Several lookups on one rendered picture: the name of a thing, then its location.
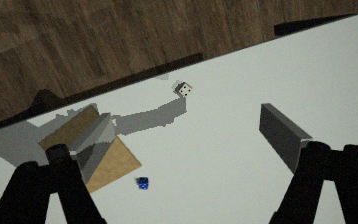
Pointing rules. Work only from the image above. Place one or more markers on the tan square mat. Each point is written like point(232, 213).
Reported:
point(117, 162)

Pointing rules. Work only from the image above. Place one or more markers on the white die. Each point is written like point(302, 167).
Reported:
point(185, 89)

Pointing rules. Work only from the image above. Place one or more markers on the blue die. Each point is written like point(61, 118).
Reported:
point(143, 183)

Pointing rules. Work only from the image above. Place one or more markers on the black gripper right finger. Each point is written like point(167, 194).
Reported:
point(308, 161)

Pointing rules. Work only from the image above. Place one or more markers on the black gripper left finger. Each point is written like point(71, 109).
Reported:
point(19, 203)

